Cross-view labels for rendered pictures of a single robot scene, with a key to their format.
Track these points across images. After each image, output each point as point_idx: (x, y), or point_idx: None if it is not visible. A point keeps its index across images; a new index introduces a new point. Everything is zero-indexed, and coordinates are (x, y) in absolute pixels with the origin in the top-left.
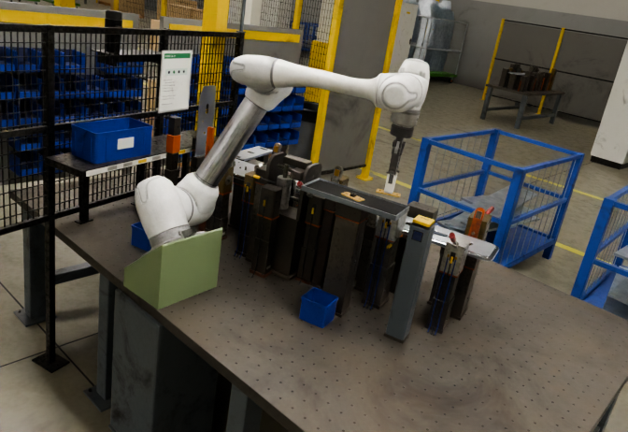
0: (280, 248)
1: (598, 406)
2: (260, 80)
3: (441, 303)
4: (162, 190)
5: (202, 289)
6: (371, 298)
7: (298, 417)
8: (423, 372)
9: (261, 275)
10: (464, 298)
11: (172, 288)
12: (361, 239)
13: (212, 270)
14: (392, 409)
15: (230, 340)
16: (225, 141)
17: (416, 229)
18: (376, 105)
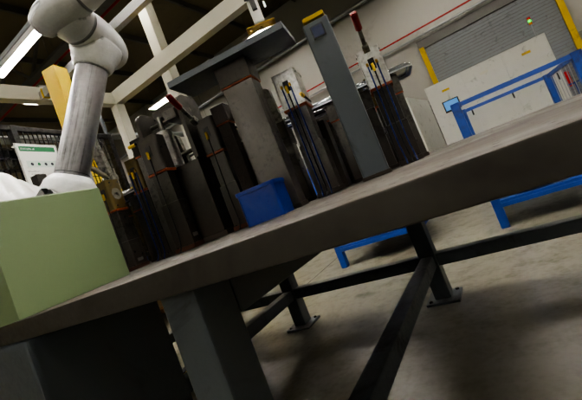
0: (198, 205)
1: None
2: (61, 2)
3: (397, 124)
4: None
5: (104, 279)
6: (326, 185)
7: (298, 218)
8: (442, 152)
9: (190, 245)
10: (417, 127)
11: (37, 279)
12: (268, 106)
13: (110, 248)
14: (450, 153)
15: (144, 272)
16: (70, 115)
17: (312, 25)
18: None
